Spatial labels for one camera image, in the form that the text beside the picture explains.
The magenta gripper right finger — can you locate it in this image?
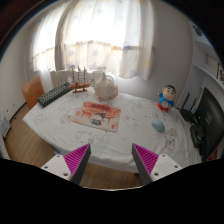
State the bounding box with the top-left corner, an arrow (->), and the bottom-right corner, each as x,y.
132,144 -> 182,185

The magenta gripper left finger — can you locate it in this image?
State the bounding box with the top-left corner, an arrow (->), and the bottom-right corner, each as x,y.
42,144 -> 91,185

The light blue computer mouse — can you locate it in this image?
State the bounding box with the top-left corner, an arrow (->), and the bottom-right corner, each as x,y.
151,120 -> 165,133

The red illustrated mouse pad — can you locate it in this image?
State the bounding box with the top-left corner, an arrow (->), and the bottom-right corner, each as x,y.
73,102 -> 121,132

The white patterned tablecloth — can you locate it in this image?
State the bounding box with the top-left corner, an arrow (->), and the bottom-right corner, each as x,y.
23,89 -> 201,173

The black wifi router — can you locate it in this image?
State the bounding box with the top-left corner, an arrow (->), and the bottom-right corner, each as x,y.
180,94 -> 196,123

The cartoon boy figurine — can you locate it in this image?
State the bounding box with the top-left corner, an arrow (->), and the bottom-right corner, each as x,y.
157,85 -> 176,112

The black mechanical keyboard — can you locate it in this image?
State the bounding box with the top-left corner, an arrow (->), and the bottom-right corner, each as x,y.
38,82 -> 71,107

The white crumpled plastic bag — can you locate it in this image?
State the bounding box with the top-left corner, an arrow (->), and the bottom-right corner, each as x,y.
94,73 -> 118,101

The orange wooden chair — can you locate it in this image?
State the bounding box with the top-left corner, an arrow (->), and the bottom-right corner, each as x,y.
21,77 -> 44,109

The wooden model sailing ship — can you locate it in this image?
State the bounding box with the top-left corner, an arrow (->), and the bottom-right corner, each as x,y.
68,67 -> 93,93

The white sheer curtain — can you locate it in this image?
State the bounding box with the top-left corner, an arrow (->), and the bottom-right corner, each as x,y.
30,0 -> 156,80

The white wall shelf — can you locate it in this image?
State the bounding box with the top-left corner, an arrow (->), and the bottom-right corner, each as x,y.
188,21 -> 224,89

